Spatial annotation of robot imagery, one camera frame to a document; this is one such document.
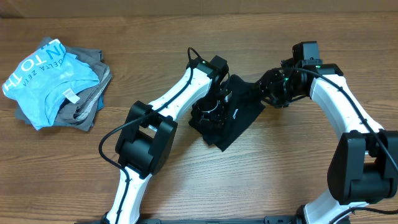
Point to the light blue printed t-shirt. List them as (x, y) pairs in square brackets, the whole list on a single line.
[(45, 79)]

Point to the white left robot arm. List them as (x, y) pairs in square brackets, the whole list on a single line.
[(140, 147)]

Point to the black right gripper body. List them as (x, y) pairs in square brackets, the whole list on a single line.
[(281, 91)]

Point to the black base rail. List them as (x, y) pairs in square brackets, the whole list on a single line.
[(265, 220)]

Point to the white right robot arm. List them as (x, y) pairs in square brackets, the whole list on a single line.
[(363, 170)]

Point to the brown cardboard backboard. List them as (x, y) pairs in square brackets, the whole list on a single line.
[(111, 8)]

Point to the black t-shirt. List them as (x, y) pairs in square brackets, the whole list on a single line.
[(243, 110)]

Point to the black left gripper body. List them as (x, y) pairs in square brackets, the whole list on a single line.
[(209, 110)]

